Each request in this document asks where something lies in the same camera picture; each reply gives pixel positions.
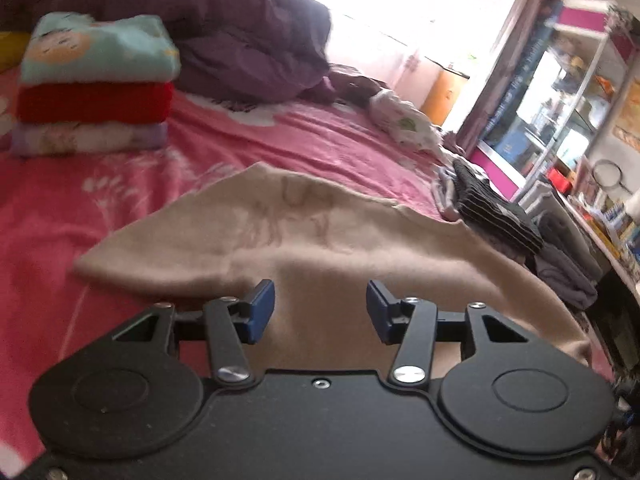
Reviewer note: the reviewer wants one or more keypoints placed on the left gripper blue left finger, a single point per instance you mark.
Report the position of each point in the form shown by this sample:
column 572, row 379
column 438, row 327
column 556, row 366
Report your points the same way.
column 232, row 323

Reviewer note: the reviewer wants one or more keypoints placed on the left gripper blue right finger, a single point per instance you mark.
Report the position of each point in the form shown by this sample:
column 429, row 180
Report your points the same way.
column 409, row 324

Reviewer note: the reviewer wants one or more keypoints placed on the beige knit sweater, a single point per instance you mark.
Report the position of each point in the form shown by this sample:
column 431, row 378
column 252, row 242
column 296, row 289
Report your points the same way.
column 321, row 244

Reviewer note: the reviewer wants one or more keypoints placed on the grey folded clothes stack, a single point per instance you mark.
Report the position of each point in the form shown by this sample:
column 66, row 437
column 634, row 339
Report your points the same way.
column 565, row 262

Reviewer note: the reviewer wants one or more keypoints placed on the dark striped folded garment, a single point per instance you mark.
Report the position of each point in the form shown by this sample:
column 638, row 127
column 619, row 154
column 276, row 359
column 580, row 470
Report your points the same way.
column 478, row 202

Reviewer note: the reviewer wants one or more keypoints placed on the floral light folded garment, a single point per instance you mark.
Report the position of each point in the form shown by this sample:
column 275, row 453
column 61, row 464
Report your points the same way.
column 445, row 195

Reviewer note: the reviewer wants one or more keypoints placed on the white printed crumpled garment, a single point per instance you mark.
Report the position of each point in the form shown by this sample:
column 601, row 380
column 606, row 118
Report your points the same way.
column 404, row 122

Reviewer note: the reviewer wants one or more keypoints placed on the pink floral bed blanket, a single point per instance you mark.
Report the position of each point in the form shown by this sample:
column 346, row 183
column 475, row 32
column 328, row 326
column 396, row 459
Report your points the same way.
column 55, row 209

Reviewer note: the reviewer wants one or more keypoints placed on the wooden desk with books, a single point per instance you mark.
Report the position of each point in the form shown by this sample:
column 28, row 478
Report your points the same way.
column 613, row 239

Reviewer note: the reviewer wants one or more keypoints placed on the lilac white folded garment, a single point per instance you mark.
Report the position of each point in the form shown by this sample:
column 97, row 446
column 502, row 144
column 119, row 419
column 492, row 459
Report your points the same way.
column 73, row 137

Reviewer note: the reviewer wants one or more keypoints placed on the glass door bookshelf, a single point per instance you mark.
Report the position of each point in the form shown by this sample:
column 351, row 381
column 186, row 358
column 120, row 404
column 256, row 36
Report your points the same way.
column 563, row 89

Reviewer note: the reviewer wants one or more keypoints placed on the red folded garment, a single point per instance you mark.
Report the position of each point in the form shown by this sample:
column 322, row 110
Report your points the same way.
column 132, row 103

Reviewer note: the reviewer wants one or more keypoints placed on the purple duvet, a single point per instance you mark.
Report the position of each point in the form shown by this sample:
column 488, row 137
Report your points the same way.
column 254, row 51

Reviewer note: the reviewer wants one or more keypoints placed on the teal cartoon folded garment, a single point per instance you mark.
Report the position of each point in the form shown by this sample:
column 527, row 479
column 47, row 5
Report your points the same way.
column 72, row 47

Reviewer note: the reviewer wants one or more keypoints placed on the pink patterned curtain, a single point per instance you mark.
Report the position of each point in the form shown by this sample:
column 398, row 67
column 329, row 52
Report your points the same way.
column 488, row 87

